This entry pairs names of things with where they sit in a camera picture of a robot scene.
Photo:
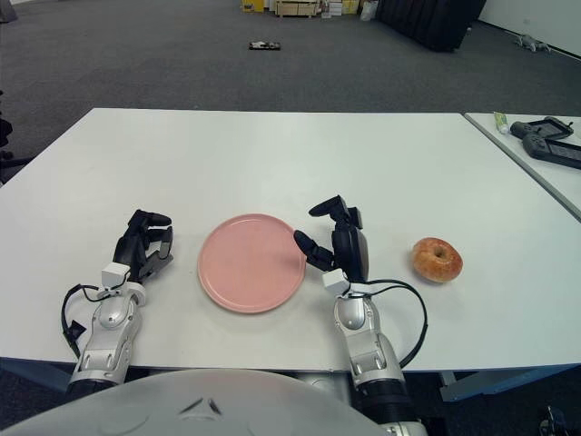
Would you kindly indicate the black curtain partition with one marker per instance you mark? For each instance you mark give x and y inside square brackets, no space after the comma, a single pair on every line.
[431,22]

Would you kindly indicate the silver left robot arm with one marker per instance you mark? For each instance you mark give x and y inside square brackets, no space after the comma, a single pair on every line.
[109,318]

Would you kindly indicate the small black floor tray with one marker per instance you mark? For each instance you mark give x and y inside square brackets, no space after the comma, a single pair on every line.
[265,45]

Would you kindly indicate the pink round plate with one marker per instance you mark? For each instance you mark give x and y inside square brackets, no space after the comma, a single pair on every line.
[249,268]

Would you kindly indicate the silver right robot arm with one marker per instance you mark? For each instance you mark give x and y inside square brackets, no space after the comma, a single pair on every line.
[358,327]

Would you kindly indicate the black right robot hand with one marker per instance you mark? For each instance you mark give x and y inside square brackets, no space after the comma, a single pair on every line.
[349,250]

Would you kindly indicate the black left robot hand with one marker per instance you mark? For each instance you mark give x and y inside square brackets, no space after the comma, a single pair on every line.
[136,245]

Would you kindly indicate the black office chair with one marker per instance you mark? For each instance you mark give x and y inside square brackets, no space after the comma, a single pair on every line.
[5,136]

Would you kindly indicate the white plastic bag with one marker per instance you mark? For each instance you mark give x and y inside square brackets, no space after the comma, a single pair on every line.
[367,11]

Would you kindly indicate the grey robot torso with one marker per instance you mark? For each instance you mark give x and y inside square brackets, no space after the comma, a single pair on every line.
[181,409]

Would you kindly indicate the red yellow apple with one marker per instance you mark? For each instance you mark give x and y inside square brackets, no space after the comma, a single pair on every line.
[436,265]

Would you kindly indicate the yellow cardboard box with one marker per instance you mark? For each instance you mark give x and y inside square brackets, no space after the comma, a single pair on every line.
[253,5]

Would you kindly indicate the stack of white boxes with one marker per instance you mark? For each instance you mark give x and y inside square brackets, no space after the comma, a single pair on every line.
[340,8]

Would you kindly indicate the black handheld controller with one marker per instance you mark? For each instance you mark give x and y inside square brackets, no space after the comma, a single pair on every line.
[554,152]
[544,128]

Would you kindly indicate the grey quadruped robot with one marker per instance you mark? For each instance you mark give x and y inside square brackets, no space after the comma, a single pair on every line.
[531,43]

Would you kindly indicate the green white tube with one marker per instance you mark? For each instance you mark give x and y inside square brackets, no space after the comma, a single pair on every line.
[501,121]

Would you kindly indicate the grey bin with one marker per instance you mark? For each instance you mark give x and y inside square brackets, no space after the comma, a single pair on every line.
[6,9]

